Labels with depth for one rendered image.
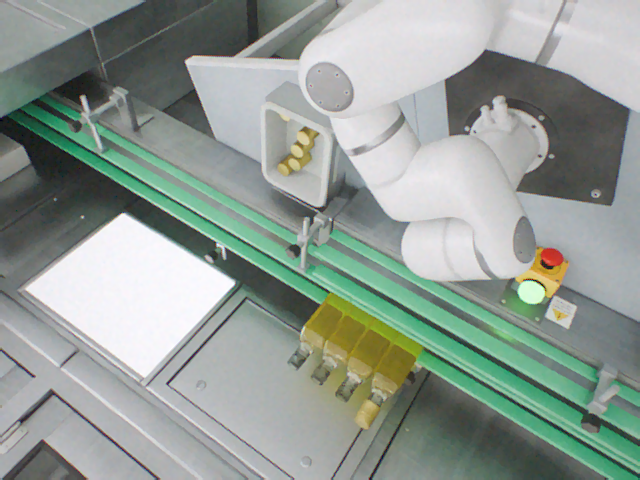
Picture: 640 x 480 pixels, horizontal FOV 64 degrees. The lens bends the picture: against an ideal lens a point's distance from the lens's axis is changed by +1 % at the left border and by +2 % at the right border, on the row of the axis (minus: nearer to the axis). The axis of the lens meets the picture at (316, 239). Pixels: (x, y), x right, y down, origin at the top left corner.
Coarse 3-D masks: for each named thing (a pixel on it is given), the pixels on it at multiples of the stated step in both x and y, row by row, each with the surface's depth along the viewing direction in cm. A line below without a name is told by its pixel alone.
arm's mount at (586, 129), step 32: (480, 64) 79; (512, 64) 77; (448, 96) 86; (480, 96) 83; (512, 96) 80; (544, 96) 77; (576, 96) 75; (608, 96) 72; (544, 128) 80; (576, 128) 78; (608, 128) 75; (544, 160) 84; (576, 160) 81; (608, 160) 79; (544, 192) 89; (576, 192) 85; (608, 192) 82
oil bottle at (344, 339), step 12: (348, 312) 109; (360, 312) 109; (348, 324) 107; (360, 324) 108; (336, 336) 105; (348, 336) 106; (360, 336) 106; (324, 348) 104; (336, 348) 104; (348, 348) 104; (336, 360) 103
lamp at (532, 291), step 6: (522, 282) 97; (528, 282) 95; (534, 282) 95; (540, 282) 95; (522, 288) 95; (528, 288) 94; (534, 288) 94; (540, 288) 94; (522, 294) 96; (528, 294) 95; (534, 294) 94; (540, 294) 94; (528, 300) 96; (534, 300) 95; (540, 300) 95
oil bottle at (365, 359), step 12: (372, 324) 108; (384, 324) 108; (372, 336) 106; (384, 336) 107; (396, 336) 108; (360, 348) 104; (372, 348) 105; (384, 348) 105; (348, 360) 103; (360, 360) 103; (372, 360) 103; (348, 372) 103; (360, 372) 102; (372, 372) 102
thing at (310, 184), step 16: (272, 112) 108; (288, 112) 102; (272, 128) 111; (288, 128) 115; (320, 128) 100; (272, 144) 115; (288, 144) 119; (320, 144) 113; (272, 160) 118; (320, 160) 116; (272, 176) 120; (288, 176) 120; (304, 176) 120; (320, 176) 120; (304, 192) 118; (320, 192) 112
